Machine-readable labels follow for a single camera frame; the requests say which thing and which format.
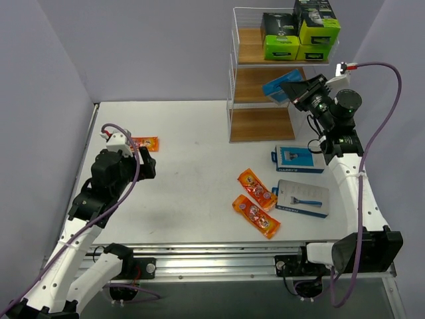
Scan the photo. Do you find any orange razor bag lower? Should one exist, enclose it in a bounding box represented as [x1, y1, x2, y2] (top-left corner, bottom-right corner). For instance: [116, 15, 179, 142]
[232, 195, 281, 239]

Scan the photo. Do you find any white wire wooden shelf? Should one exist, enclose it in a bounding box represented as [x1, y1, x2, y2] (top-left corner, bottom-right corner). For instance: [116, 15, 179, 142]
[226, 7, 339, 142]

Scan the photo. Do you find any tall green black razor box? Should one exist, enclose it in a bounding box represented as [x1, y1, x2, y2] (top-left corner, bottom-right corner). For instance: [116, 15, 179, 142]
[296, 45, 333, 61]

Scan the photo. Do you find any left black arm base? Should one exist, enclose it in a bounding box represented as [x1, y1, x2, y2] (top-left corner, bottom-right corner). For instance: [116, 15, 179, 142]
[132, 257, 157, 280]

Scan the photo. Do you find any orange razor bag far left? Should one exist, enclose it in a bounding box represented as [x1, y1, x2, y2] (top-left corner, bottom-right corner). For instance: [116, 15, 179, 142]
[132, 136, 159, 152]

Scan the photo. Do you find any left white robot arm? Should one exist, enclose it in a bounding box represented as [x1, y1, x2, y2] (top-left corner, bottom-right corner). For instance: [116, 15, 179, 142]
[1, 146, 156, 318]

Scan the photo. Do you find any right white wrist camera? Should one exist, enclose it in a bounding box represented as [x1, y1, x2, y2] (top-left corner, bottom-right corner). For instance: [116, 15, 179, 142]
[326, 62, 357, 90]

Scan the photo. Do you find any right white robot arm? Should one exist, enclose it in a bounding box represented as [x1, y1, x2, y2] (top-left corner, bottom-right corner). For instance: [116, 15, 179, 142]
[280, 74, 403, 274]

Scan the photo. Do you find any aluminium mounting rail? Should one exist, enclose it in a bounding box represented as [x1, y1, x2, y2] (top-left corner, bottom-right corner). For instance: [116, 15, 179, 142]
[76, 242, 396, 283]

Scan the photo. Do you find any orange razor bag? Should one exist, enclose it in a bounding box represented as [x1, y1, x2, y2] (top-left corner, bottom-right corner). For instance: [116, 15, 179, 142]
[232, 195, 281, 239]
[132, 136, 159, 152]
[237, 168, 278, 211]

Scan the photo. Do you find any orange razor bag upper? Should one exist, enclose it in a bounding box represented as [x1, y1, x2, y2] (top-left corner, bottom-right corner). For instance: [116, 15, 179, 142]
[237, 168, 278, 211]

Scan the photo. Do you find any grey box blue razor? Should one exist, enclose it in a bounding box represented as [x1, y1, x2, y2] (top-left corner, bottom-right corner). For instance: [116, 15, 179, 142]
[272, 179, 329, 219]
[262, 69, 304, 106]

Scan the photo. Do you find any black green razor pack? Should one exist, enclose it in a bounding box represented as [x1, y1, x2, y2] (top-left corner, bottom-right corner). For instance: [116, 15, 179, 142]
[260, 13, 299, 60]

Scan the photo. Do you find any blue white razor box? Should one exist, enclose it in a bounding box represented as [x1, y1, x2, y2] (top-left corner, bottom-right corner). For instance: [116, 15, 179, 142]
[271, 145, 326, 173]

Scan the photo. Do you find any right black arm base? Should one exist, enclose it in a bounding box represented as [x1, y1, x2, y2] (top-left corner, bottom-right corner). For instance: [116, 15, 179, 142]
[274, 255, 307, 278]

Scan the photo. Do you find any small black green razor box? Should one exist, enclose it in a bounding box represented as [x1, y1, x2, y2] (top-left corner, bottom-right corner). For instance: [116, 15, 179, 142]
[293, 0, 341, 46]

